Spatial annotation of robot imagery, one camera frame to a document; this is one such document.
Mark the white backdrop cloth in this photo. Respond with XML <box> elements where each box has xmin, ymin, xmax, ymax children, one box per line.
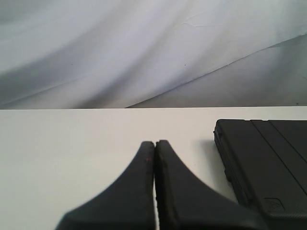
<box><xmin>0</xmin><ymin>0</ymin><xmax>307</xmax><ymax>109</ymax></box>

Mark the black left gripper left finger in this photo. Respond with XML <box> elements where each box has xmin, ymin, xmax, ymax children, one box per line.
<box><xmin>56</xmin><ymin>141</ymin><xmax>154</xmax><ymax>230</ymax></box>

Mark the black plastic tool case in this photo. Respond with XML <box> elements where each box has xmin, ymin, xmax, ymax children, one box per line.
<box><xmin>214</xmin><ymin>119</ymin><xmax>307</xmax><ymax>230</ymax></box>

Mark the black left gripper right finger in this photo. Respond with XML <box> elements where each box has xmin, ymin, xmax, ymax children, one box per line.
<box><xmin>155</xmin><ymin>140</ymin><xmax>268</xmax><ymax>230</ymax></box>

